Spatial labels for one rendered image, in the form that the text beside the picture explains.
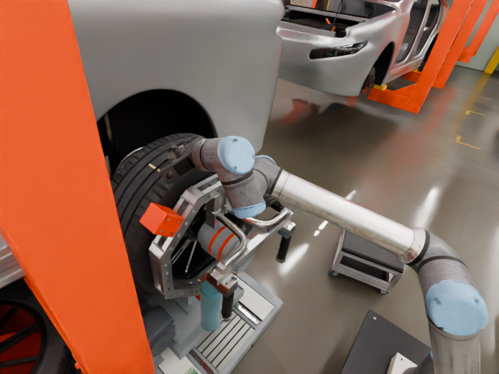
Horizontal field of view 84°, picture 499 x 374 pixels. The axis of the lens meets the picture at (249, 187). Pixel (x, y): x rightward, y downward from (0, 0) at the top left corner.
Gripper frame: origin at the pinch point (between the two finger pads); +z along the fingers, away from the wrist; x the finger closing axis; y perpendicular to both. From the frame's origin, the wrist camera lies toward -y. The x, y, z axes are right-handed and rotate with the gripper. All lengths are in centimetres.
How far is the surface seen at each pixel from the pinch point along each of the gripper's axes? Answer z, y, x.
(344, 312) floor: 3, 46, -151
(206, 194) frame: -11.4, -0.3, -13.6
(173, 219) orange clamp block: -12.2, -13.6, -12.4
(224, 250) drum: -8.0, -4.1, -36.9
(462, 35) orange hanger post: 48, 552, -122
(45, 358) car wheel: 31, -69, -41
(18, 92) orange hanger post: -44, -28, 28
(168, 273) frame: -2.2, -23.0, -30.8
